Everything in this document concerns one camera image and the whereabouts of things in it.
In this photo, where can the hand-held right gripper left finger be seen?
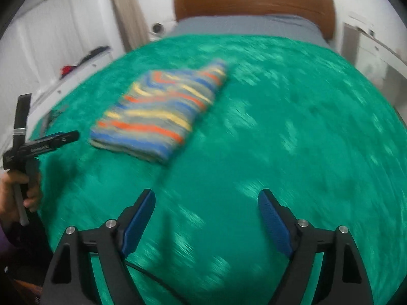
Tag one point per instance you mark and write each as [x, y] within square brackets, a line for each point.
[138, 225]

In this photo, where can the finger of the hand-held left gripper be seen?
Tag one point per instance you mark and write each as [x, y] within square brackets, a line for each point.
[68, 137]

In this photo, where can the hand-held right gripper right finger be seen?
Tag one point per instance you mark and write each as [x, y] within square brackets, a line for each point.
[275, 225]

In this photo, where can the striped knitted sweater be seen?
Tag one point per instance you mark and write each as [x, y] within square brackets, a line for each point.
[159, 114]

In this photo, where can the person's left hand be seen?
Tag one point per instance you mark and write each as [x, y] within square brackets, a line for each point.
[31, 197]

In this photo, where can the white low drawer cabinet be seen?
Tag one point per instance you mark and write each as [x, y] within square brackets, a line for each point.
[73, 79]

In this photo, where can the red cloth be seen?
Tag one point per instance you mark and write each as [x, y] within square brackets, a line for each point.
[67, 69]

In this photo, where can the green patterned bedspread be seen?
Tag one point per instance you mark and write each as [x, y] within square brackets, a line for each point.
[270, 127]

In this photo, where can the white sheer curtain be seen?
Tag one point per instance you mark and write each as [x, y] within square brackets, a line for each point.
[57, 28]

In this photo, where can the beige curtain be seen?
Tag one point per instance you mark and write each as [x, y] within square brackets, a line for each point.
[127, 12]

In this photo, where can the grey checked bed sheet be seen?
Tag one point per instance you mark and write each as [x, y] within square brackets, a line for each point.
[248, 25]

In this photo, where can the white bedside desk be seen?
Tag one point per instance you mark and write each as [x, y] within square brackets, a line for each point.
[372, 47]

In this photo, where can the brown wooden headboard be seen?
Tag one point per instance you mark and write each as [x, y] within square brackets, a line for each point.
[254, 0]

